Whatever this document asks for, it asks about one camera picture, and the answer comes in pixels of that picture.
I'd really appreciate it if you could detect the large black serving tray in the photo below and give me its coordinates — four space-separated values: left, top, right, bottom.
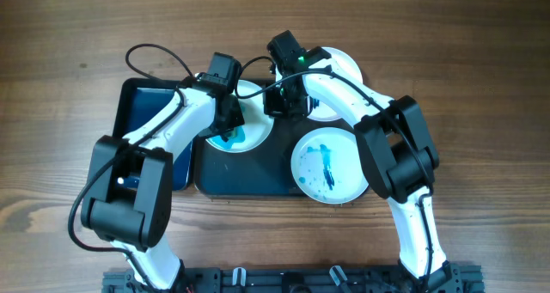
192 77 370 198

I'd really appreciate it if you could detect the small blue water tray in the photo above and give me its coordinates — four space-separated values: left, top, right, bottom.
112 78 194 191

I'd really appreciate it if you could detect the green yellow scrubbing sponge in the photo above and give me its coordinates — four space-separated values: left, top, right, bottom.
220 126 245 143

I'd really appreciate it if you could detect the white plate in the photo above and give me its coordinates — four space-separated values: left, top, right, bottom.
206 95 274 153
274 46 364 123
290 127 369 204

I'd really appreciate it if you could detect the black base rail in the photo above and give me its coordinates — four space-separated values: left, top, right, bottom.
101 265 486 293

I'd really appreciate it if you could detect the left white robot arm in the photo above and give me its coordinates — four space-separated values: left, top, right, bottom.
68 77 244 292

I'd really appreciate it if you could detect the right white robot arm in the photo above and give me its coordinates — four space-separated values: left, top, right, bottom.
266 44 447 291

